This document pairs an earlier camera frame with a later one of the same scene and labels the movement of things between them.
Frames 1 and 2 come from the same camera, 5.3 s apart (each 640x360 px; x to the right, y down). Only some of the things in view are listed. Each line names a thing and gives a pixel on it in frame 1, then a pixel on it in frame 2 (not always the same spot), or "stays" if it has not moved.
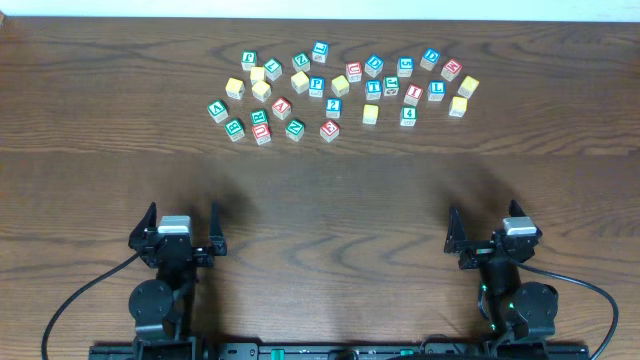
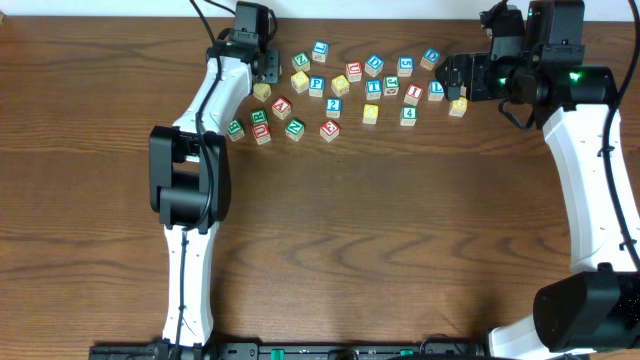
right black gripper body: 493,250 to 460,76
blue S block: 405,66 stays
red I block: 413,94 stays
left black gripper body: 176,249 to 271,67
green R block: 259,117 stays
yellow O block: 340,85 stays
